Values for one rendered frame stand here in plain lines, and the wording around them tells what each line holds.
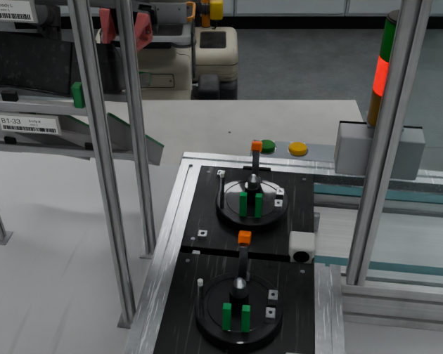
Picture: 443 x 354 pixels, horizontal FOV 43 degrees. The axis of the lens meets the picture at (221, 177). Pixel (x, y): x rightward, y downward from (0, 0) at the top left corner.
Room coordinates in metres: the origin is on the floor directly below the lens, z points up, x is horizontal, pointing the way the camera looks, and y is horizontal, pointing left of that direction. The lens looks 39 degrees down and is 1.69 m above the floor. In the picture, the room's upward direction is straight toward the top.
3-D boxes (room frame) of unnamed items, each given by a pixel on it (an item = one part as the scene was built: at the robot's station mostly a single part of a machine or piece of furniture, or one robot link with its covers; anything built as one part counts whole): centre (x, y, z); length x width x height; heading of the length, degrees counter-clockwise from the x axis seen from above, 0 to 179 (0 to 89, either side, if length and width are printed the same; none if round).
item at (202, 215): (0.81, -0.06, 0.96); 0.24 x 0.24 x 0.02; 83
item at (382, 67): (0.67, -0.23, 1.33); 0.05 x 0.05 x 0.05
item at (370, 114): (0.67, -0.23, 1.28); 0.05 x 0.05 x 0.05
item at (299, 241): (0.70, -0.14, 0.97); 0.05 x 0.05 x 0.04; 83
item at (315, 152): (1.02, -0.17, 0.93); 0.21 x 0.07 x 0.06; 83
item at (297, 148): (1.02, -0.17, 0.96); 0.04 x 0.04 x 0.02
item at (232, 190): (0.81, -0.06, 0.98); 0.14 x 0.14 x 0.02
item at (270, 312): (0.56, -0.03, 1.01); 0.24 x 0.24 x 0.13; 83
